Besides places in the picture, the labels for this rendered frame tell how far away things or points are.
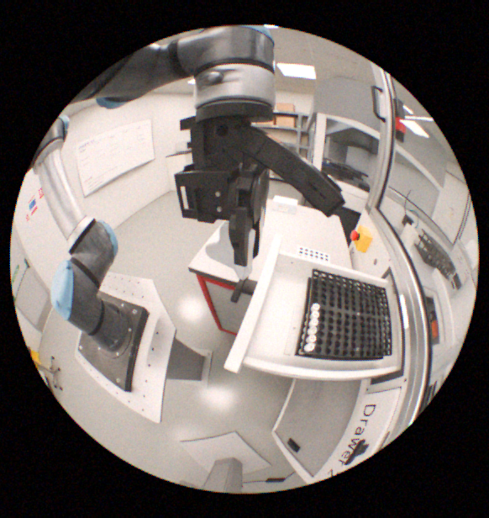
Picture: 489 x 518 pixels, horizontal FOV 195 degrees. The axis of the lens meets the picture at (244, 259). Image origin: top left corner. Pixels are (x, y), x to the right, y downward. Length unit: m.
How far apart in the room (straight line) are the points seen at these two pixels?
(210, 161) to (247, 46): 0.14
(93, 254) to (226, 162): 0.33
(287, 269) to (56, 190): 0.60
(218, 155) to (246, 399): 1.16
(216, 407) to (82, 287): 1.04
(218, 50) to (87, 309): 0.43
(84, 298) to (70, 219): 0.17
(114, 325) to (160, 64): 0.47
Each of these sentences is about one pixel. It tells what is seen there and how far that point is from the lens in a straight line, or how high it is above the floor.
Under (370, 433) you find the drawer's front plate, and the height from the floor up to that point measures 0.90.
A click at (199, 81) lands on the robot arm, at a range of 0.15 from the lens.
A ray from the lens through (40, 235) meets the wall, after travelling 3.22.
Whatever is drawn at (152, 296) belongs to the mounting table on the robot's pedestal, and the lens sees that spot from 0.51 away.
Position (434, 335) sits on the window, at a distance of 0.35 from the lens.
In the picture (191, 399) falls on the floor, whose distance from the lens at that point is 1.21.
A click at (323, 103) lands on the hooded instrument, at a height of 1.44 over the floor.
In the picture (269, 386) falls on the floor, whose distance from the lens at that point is 1.15.
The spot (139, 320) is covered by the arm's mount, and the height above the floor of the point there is 0.79.
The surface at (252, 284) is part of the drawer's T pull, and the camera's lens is 0.27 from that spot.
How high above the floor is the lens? 1.13
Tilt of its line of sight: 46 degrees down
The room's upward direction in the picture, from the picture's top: straight up
